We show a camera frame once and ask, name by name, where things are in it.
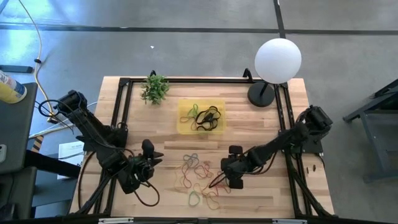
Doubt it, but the silver metal bracket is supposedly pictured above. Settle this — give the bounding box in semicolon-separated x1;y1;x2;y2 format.
98;217;135;224
272;218;308;224

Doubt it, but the dark grey side desk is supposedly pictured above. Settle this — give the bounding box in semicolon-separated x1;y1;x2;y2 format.
0;82;39;175

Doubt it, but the dark brown cable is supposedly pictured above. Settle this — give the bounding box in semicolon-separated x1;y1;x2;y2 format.
77;151;97;210

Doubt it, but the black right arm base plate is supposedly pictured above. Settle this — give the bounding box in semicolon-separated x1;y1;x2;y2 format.
279;129;325;156

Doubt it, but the white globe table lamp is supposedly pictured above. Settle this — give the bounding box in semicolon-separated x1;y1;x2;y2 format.
247;37;303;108

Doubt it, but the yellow wipes canister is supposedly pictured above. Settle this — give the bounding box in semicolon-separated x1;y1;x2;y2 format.
0;70;28;105

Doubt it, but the black yellow hazard strip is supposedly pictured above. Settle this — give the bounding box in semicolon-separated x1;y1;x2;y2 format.
30;134;45;154

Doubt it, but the blue rubber band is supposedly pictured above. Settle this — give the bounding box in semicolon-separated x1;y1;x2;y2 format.
182;152;200;169

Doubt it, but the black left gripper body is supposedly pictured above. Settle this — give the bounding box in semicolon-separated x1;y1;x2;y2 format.
118;139;155;194

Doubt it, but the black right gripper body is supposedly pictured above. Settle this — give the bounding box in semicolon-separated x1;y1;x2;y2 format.
221;145;253;190

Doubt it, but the yellow floor cable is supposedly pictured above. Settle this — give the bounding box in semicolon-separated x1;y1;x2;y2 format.
17;0;57;123

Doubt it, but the flat black bar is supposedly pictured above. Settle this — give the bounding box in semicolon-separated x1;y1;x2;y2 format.
0;64;34;74

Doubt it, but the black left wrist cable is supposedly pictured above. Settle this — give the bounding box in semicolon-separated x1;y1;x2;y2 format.
132;180;161;208

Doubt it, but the black aluminium table frame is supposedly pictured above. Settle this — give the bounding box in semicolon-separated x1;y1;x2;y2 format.
70;67;335;218

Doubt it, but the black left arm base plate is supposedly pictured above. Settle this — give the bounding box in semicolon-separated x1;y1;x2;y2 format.
75;126;129;154

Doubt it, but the white paper sheet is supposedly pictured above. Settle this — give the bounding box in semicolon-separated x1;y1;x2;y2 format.
57;141;85;180

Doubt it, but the black office chair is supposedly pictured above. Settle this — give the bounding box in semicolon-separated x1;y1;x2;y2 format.
0;149;82;220

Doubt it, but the white cable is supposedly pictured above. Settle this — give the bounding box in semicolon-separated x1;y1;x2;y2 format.
28;101;98;139

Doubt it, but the red rubber band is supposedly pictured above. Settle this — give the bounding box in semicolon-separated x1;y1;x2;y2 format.
194;163;215;180
181;161;194;189
205;179;233;200

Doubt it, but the small green potted plant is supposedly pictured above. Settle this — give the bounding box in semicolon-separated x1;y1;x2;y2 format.
139;73;171;106

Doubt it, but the dark grey metal cart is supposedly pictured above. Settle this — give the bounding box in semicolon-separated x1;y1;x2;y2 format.
343;78;398;182

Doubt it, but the yellow rubber band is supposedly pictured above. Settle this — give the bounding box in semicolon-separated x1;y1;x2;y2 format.
205;192;221;211
192;182;206;195

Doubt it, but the yellow translucent plastic bin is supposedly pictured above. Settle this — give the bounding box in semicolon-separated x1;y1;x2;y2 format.
176;98;227;136

